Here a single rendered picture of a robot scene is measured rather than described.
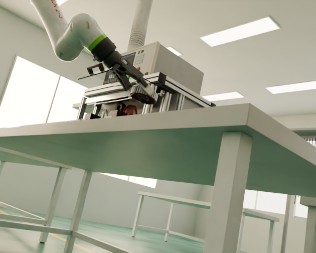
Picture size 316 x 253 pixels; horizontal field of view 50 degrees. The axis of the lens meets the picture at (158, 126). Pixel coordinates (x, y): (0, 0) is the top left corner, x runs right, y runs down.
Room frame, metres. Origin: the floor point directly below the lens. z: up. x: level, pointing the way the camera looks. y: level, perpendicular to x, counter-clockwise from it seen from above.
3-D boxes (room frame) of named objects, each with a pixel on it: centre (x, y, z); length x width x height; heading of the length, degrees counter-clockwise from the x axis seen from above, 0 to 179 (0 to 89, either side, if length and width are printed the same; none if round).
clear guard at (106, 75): (1.53, 0.22, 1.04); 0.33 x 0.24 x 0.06; 131
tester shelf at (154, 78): (1.87, 0.10, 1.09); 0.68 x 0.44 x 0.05; 41
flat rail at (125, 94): (1.73, 0.27, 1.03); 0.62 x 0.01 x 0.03; 41
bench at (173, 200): (5.33, -0.93, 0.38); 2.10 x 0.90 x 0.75; 41
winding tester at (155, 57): (1.86, 0.09, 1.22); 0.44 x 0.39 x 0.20; 41
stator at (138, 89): (1.30, 0.08, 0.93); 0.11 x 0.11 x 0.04
